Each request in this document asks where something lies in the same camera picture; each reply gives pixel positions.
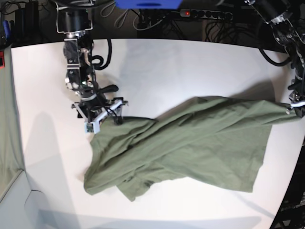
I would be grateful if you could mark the blue plastic bin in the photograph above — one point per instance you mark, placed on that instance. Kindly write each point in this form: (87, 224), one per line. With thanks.
(148, 4)

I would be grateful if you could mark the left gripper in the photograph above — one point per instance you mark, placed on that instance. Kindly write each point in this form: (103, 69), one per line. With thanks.
(297, 98)

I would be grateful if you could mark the red box at left edge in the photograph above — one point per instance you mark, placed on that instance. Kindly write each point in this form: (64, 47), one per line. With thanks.
(2, 60)

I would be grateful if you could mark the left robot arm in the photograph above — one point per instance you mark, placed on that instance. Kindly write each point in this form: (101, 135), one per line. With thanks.
(277, 15)

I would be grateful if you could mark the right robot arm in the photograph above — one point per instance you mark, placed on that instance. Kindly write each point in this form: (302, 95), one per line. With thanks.
(76, 23)

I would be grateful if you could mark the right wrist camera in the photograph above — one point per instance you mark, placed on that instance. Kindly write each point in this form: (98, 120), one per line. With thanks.
(93, 127)

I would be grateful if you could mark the green cloth at left edge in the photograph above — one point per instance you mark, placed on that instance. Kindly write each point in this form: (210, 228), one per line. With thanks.
(11, 157)

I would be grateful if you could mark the black power strip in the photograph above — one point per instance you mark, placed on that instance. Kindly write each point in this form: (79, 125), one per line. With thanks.
(206, 14)

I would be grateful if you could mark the green t-shirt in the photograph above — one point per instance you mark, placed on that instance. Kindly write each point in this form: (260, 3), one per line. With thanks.
(219, 141)

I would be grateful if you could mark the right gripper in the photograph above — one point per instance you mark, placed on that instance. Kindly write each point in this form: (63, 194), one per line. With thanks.
(90, 110)

